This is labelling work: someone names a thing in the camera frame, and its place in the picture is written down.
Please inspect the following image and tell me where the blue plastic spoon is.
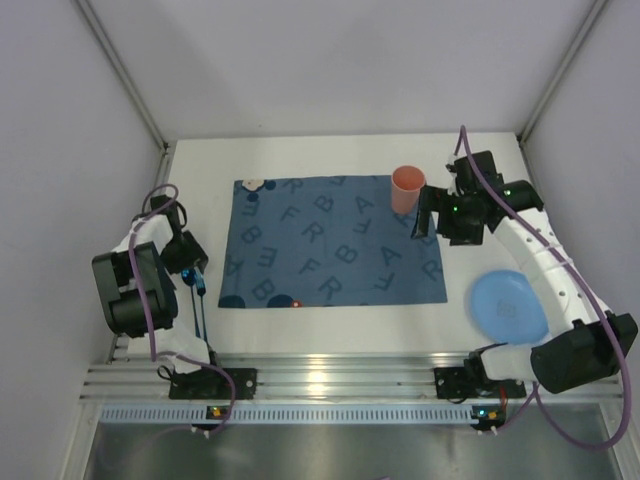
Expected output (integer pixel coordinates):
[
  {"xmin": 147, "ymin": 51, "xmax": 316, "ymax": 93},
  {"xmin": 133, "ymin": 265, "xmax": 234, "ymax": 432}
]
[{"xmin": 181, "ymin": 268, "xmax": 206, "ymax": 340}]

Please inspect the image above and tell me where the pink plastic cup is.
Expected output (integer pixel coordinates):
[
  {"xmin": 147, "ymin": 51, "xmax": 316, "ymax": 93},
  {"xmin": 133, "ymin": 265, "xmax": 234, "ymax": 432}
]
[{"xmin": 391, "ymin": 165, "xmax": 426, "ymax": 215}]

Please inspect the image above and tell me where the blue lettered cloth placemat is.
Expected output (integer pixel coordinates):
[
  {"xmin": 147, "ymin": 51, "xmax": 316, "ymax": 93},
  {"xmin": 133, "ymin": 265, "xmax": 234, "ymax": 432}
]
[{"xmin": 218, "ymin": 176, "xmax": 448, "ymax": 309}]

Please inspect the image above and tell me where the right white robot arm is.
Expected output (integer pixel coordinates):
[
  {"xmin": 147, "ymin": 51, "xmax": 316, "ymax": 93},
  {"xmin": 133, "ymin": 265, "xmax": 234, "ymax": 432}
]
[{"xmin": 412, "ymin": 151, "xmax": 638, "ymax": 394}]

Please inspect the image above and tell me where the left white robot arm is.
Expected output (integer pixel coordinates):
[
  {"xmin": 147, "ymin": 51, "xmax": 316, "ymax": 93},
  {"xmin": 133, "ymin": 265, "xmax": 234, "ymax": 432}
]
[{"xmin": 91, "ymin": 194, "xmax": 215, "ymax": 374}]

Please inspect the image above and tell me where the blue plastic plate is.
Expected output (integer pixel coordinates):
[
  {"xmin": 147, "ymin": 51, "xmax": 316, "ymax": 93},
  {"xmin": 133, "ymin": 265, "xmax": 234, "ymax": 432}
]
[{"xmin": 468, "ymin": 270, "xmax": 549, "ymax": 345}]

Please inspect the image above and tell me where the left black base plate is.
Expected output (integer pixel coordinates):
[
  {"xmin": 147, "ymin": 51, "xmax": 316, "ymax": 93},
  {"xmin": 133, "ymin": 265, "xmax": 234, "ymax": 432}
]
[{"xmin": 157, "ymin": 367, "xmax": 258, "ymax": 400}]

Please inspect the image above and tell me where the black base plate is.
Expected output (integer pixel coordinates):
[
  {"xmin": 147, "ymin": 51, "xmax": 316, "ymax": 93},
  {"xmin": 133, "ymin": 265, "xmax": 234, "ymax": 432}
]
[
  {"xmin": 157, "ymin": 367, "xmax": 258, "ymax": 400},
  {"xmin": 433, "ymin": 367, "xmax": 526, "ymax": 403}
]

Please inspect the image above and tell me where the aluminium front rail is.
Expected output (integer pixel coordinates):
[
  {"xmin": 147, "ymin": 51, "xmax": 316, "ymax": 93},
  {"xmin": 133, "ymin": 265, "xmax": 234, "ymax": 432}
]
[{"xmin": 80, "ymin": 352, "xmax": 463, "ymax": 403}]

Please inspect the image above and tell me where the slotted white cable duct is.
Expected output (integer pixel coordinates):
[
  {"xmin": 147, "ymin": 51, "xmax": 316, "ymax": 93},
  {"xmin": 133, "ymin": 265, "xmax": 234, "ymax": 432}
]
[{"xmin": 100, "ymin": 404, "xmax": 503, "ymax": 425}]

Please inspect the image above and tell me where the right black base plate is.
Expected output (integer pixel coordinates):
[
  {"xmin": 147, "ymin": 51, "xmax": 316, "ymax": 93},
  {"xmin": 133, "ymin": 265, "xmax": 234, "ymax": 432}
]
[{"xmin": 433, "ymin": 367, "xmax": 526, "ymax": 403}]

